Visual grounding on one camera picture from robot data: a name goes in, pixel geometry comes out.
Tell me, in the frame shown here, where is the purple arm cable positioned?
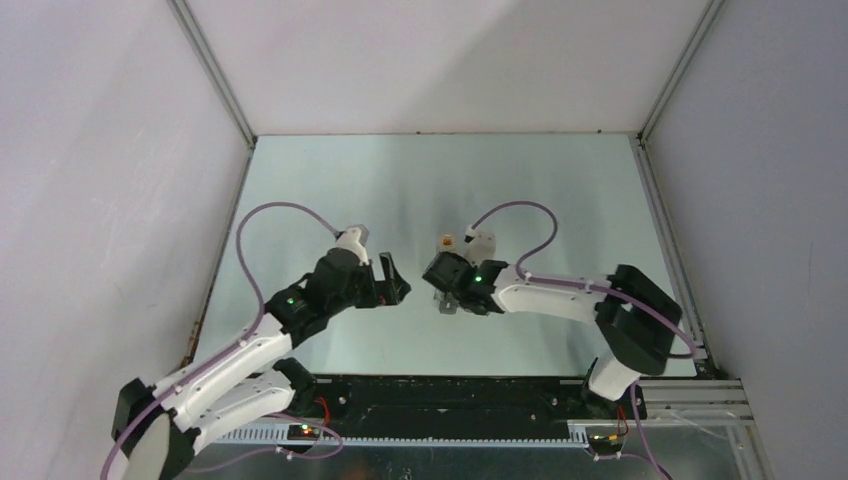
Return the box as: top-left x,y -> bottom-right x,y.
468,200 -> 700,480
99,201 -> 346,480

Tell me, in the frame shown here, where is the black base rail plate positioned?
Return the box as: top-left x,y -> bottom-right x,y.
286,375 -> 647,440

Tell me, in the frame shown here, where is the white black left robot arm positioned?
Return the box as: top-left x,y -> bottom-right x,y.
101,248 -> 411,479

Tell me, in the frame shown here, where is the teal and clear pill box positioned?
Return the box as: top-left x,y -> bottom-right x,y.
434,289 -> 459,315

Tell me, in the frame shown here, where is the aluminium right side rail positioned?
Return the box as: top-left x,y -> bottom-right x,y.
629,133 -> 717,379

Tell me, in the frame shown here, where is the aluminium frame post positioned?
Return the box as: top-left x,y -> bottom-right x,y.
637,0 -> 727,145
166,0 -> 257,149

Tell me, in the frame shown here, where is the white slotted cable duct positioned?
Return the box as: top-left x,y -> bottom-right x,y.
214,423 -> 589,449

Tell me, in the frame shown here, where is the aluminium frame post right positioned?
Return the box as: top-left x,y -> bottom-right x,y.
637,0 -> 727,145

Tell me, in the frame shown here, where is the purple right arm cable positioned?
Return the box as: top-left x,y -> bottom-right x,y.
468,200 -> 700,480

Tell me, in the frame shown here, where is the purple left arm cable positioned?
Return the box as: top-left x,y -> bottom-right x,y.
99,201 -> 346,480

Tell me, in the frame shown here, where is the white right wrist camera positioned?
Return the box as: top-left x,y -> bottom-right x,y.
462,224 -> 496,266

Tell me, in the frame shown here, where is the aluminium frame post left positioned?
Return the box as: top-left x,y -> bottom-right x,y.
166,0 -> 257,149

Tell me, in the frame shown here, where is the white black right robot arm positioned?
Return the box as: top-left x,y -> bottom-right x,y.
423,252 -> 683,418

